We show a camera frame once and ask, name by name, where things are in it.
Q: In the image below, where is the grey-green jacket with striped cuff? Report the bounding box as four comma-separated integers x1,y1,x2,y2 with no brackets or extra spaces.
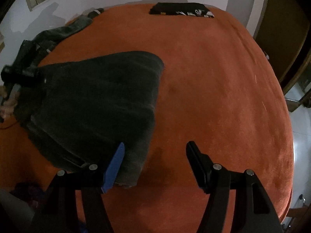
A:
33,8,105,52

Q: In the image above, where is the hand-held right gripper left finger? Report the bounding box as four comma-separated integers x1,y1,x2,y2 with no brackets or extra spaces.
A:
30,142,125,233

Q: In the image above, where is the wooden chair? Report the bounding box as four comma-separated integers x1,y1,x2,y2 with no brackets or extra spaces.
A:
288,194,307,226

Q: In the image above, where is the dark green garment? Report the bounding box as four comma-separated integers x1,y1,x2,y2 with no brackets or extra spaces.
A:
13,51,166,188

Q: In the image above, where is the wooden door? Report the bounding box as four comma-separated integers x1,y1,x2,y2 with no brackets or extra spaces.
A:
253,0,311,84

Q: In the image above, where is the person's left hand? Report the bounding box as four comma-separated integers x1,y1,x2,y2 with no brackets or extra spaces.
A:
0,86,19,122

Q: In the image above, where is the dark camouflage garment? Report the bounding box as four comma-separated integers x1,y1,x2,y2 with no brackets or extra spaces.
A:
15,40,49,69

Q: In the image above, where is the folded black printed garment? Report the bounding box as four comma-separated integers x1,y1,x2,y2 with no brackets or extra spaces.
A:
149,2,216,19

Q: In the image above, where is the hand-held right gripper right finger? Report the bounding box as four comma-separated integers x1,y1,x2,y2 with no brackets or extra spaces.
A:
186,140,284,233

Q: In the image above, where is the person's grey shirt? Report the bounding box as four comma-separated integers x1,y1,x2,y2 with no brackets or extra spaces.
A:
0,189,35,233

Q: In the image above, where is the orange blanket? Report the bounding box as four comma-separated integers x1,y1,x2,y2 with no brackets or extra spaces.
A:
0,2,295,233

